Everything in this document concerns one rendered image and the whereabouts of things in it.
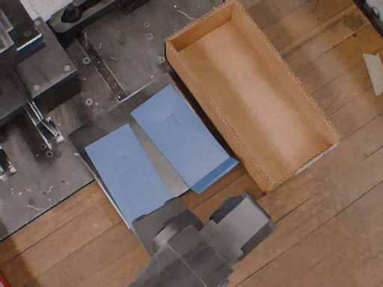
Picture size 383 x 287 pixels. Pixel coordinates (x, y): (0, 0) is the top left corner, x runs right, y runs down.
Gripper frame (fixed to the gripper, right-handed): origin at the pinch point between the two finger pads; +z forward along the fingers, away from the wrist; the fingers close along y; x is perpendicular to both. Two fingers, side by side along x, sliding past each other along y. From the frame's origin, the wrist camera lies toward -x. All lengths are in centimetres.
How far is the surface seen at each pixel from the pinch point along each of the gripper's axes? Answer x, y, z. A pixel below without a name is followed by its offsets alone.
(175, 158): -6.9, 5.3, 4.7
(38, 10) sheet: -0.8, 31.4, 16.9
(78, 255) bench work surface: 11.4, 0.0, 4.7
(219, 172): -10.8, 1.8, 0.3
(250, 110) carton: -20.1, 5.2, 6.6
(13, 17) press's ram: 3.7, 33.2, -4.1
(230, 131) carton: -14.5, 6.2, 0.2
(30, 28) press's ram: 2.6, 31.2, -5.3
